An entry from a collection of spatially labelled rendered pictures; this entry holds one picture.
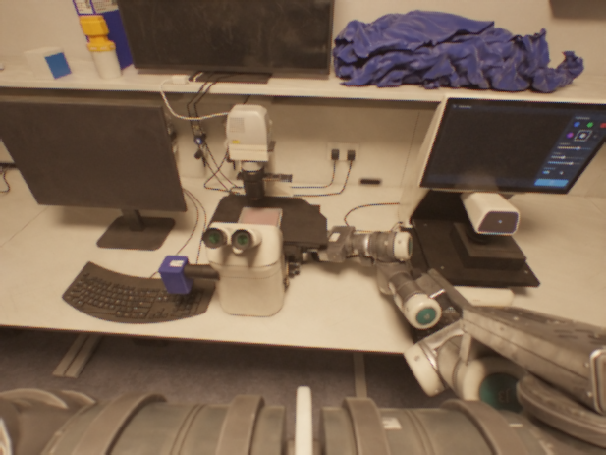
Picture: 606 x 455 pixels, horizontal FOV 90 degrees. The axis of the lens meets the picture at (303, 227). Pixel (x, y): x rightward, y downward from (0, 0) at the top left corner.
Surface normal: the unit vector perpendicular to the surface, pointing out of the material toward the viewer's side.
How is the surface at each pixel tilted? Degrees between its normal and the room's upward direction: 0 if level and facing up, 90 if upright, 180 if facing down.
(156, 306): 6
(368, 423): 32
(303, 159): 90
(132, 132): 86
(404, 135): 90
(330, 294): 0
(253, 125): 73
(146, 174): 86
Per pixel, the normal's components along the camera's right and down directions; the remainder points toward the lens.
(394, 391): 0.01, -0.77
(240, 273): -0.06, 0.64
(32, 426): 0.57, -0.82
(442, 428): 0.02, -0.99
